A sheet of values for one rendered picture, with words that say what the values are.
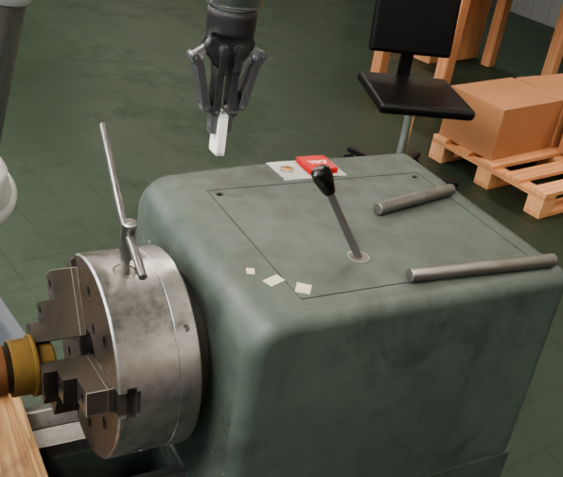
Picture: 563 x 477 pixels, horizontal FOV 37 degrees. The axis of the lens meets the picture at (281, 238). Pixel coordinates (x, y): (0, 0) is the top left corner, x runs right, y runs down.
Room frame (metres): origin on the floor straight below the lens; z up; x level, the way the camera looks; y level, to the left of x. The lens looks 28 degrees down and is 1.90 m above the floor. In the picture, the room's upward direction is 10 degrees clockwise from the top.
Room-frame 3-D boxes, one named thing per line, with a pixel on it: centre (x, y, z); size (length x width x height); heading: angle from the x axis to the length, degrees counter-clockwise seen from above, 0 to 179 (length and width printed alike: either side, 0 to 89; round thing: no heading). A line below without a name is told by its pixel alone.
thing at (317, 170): (1.16, -0.05, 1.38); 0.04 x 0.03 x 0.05; 122
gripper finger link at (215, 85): (1.26, 0.14, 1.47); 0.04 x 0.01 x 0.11; 32
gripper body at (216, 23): (1.26, 0.13, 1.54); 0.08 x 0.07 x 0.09; 122
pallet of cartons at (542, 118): (4.92, -1.54, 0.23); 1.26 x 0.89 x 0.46; 133
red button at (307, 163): (1.49, -0.04, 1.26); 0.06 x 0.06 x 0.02; 32
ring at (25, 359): (0.98, 0.35, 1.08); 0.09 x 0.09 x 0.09; 32
